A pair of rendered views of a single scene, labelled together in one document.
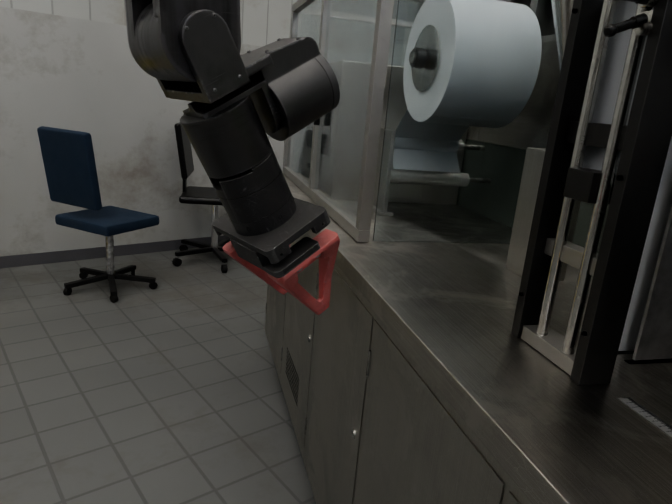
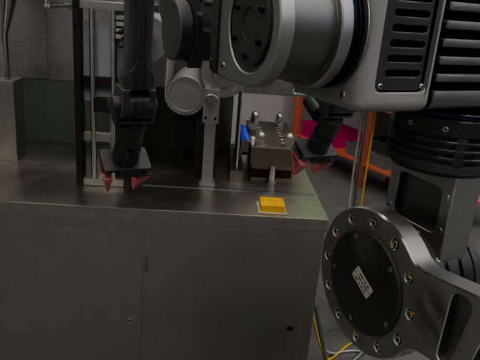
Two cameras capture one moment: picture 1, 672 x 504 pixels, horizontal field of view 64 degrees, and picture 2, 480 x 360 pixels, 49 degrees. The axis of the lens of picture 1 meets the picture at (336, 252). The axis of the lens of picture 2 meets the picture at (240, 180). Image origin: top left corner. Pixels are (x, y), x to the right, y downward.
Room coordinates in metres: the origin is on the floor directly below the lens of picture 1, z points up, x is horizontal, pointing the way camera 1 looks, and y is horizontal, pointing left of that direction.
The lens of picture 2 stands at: (-0.03, 1.09, 1.47)
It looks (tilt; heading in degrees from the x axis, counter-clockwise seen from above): 19 degrees down; 283
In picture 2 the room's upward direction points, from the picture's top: 5 degrees clockwise
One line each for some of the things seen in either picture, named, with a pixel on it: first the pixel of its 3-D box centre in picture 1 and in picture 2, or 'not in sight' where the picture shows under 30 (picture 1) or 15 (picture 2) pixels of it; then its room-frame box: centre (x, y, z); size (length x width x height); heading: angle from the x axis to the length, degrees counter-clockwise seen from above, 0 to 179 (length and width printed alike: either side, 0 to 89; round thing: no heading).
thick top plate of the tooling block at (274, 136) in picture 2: not in sight; (270, 141); (0.28, -0.74, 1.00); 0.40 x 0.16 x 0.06; 106
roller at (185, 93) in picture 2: not in sight; (187, 88); (0.55, -0.62, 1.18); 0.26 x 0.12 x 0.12; 106
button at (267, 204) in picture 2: not in sight; (271, 204); (0.19, -0.35, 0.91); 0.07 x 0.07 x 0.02; 16
